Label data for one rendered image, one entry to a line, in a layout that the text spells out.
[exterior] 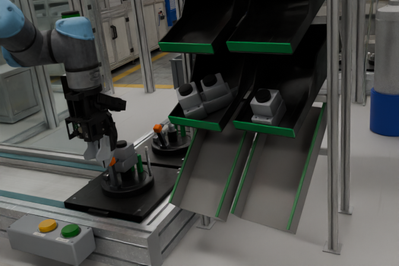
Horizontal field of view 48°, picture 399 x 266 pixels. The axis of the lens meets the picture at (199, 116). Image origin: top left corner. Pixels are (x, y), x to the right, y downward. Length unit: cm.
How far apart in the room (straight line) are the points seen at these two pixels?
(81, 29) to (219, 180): 44
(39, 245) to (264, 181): 54
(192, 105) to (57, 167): 68
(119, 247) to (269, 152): 41
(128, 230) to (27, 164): 64
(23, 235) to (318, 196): 77
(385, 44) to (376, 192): 53
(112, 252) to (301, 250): 44
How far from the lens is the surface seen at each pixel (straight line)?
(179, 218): 115
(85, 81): 102
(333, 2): 90
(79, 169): 145
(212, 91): 93
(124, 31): 702
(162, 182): 121
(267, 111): 86
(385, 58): 164
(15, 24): 92
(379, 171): 147
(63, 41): 101
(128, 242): 107
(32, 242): 116
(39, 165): 157
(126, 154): 117
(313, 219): 122
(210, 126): 91
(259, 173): 100
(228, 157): 103
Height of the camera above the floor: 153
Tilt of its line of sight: 20 degrees down
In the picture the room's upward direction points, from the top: 6 degrees counter-clockwise
